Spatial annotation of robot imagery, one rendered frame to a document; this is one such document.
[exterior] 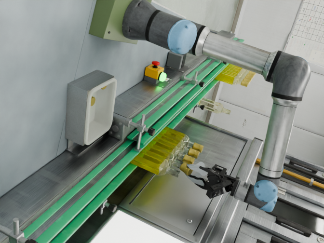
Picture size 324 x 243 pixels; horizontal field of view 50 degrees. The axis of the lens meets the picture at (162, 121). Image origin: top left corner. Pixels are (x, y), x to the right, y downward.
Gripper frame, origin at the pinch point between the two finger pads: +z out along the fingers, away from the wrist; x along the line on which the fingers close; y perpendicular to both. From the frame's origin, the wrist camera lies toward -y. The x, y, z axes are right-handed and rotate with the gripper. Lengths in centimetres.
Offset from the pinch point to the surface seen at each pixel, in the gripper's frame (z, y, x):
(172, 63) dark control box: 37, 61, 18
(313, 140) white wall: -114, 591, -249
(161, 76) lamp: 32, 35, 20
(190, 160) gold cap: 1.4, 6.1, 0.9
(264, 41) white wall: 44, 592, -85
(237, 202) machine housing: -22.5, 10.5, -13.1
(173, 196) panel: 2.5, -3.5, -12.7
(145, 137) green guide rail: 21.6, 2.0, 6.2
